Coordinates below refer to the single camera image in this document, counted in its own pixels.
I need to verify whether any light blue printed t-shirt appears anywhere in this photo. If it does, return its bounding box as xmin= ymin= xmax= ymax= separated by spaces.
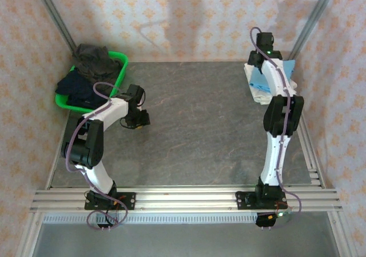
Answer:
xmin=248 ymin=59 xmax=297 ymax=94

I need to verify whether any stack of white folded clothes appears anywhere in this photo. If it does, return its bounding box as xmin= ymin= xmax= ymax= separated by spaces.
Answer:
xmin=244 ymin=62 xmax=298 ymax=106

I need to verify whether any green plastic basket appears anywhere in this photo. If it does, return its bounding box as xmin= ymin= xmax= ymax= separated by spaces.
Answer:
xmin=54 ymin=50 xmax=129 ymax=115

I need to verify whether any dark grey crumpled t-shirt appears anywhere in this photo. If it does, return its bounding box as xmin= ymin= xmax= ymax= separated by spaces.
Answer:
xmin=71 ymin=43 xmax=122 ymax=95

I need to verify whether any navy crumpled t-shirt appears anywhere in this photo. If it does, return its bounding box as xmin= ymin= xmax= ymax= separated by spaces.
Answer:
xmin=55 ymin=70 xmax=111 ymax=112

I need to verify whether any aluminium mounting beam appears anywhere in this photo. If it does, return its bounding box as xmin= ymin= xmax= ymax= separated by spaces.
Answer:
xmin=30 ymin=187 xmax=343 ymax=212

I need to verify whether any black controller board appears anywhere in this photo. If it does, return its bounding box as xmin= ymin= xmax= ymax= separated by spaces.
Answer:
xmin=255 ymin=210 xmax=293 ymax=231

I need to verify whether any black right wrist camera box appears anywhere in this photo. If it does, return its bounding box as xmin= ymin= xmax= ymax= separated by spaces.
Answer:
xmin=255 ymin=32 xmax=275 ymax=50

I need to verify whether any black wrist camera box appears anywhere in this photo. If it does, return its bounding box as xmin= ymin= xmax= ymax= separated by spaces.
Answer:
xmin=125 ymin=83 xmax=146 ymax=105
xmin=255 ymin=32 xmax=275 ymax=50

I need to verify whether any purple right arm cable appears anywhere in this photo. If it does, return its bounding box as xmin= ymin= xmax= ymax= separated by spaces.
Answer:
xmin=250 ymin=26 xmax=303 ymax=230

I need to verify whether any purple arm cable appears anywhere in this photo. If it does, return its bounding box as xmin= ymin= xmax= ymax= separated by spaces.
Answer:
xmin=250 ymin=26 xmax=303 ymax=230
xmin=65 ymin=82 xmax=129 ymax=232

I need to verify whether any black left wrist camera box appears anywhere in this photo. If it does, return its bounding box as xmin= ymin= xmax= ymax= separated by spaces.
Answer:
xmin=125 ymin=83 xmax=146 ymax=105

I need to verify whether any aluminium frame post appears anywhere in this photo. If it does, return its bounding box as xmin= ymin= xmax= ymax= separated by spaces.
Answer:
xmin=327 ymin=211 xmax=352 ymax=257
xmin=30 ymin=0 xmax=77 ymax=57
xmin=15 ymin=211 xmax=43 ymax=257
xmin=285 ymin=0 xmax=341 ymax=67

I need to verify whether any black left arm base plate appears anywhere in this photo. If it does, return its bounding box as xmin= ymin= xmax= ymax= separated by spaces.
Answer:
xmin=84 ymin=192 xmax=136 ymax=211

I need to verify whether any white slotted cable duct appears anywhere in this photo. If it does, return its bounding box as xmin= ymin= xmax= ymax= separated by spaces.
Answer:
xmin=42 ymin=214 xmax=258 ymax=224

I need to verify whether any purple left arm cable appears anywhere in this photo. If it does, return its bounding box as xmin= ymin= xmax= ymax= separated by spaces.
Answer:
xmin=65 ymin=82 xmax=129 ymax=232

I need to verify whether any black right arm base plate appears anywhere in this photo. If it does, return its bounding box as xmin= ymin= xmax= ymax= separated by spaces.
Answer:
xmin=236 ymin=191 xmax=288 ymax=211

